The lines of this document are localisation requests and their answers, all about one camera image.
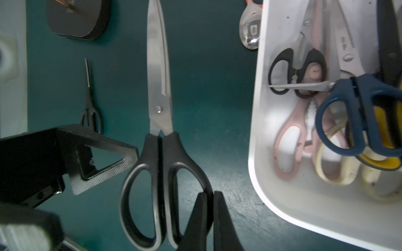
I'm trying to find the small all-black scissors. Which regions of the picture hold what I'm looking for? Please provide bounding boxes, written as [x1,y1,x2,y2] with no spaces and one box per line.
[80,58,104,134]

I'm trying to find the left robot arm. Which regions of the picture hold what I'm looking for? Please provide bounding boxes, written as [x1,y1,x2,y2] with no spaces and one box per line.
[1,124,138,251]

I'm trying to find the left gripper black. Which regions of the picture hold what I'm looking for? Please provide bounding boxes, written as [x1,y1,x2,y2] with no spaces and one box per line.
[1,125,138,207]

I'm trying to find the metal spoon white handle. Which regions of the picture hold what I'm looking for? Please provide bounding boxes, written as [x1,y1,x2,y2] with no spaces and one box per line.
[239,3,262,50]

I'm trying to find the brown wire jewelry stand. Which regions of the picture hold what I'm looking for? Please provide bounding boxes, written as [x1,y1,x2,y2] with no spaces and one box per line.
[46,0,112,41]

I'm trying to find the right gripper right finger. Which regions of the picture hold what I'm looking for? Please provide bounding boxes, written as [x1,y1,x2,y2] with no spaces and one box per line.
[214,191,244,251]

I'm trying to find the black handled steel scissors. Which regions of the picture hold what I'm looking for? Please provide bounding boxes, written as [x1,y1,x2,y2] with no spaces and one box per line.
[119,1,214,251]

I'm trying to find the cream handled scissors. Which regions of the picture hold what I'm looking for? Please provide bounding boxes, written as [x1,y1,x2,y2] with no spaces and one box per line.
[315,143,402,203]

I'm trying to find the yellow black handled scissors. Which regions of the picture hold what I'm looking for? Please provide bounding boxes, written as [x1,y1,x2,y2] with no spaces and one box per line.
[346,1,402,171]

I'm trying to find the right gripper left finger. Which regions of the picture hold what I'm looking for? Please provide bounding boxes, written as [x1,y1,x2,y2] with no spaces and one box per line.
[177,192,208,251]

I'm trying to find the blue handled scissors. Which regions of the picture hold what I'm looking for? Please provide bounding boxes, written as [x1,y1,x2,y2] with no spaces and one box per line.
[315,1,402,157]

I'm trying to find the dark grey handled scissors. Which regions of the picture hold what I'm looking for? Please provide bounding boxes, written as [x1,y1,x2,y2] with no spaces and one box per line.
[269,81,336,92]

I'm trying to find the pink kitchen scissors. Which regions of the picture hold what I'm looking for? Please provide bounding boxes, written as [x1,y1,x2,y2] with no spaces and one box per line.
[272,0,349,181]

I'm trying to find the white storage box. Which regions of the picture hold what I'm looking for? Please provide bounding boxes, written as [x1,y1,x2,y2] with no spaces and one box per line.
[248,1,402,251]

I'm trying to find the black handled kitchen shears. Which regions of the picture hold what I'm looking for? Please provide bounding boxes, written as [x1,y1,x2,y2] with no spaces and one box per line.
[268,1,327,85]

